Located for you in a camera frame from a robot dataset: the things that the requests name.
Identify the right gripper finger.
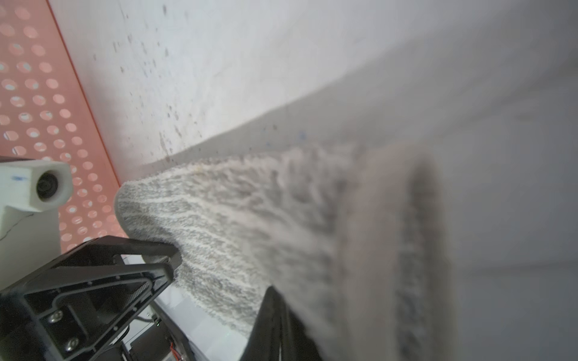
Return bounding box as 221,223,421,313
240,287,322,361

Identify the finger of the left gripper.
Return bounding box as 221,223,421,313
1,236,182,360

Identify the grey striped dishcloth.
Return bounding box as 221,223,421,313
115,144,455,360

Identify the pink plastic basket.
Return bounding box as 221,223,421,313
1,0,125,252

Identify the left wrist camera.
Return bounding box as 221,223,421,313
1,156,73,241

